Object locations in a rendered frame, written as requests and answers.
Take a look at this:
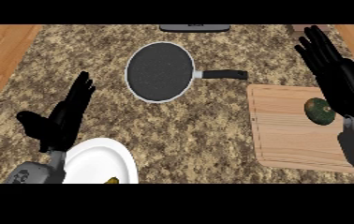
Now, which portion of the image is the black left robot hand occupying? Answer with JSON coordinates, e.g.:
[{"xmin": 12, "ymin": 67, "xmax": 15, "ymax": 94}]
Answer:
[{"xmin": 15, "ymin": 70, "xmax": 98, "ymax": 154}]

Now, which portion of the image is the black frying pan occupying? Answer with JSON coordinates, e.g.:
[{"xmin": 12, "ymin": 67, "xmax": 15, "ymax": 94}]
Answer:
[{"xmin": 124, "ymin": 41, "xmax": 250, "ymax": 104}]

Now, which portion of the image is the yellow-green food piece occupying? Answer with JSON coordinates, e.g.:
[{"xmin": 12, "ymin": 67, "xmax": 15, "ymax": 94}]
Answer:
[{"xmin": 104, "ymin": 176, "xmax": 123, "ymax": 185}]

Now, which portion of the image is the dark grey appliance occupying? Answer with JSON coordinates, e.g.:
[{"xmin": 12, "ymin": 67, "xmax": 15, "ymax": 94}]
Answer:
[{"xmin": 160, "ymin": 24, "xmax": 232, "ymax": 33}]

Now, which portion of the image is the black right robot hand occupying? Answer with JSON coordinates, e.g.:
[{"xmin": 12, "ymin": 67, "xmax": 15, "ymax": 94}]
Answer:
[{"xmin": 294, "ymin": 24, "xmax": 354, "ymax": 118}]

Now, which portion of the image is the wooden cutting board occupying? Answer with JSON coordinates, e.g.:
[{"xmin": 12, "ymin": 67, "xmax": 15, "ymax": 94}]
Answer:
[{"xmin": 247, "ymin": 83, "xmax": 354, "ymax": 173}]

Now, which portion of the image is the dark green squash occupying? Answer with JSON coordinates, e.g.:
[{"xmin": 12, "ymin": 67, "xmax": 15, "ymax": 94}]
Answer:
[{"xmin": 303, "ymin": 97, "xmax": 338, "ymax": 127}]

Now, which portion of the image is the white plate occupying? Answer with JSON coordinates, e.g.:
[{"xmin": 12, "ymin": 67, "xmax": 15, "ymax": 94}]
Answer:
[{"xmin": 61, "ymin": 137, "xmax": 141, "ymax": 185}]

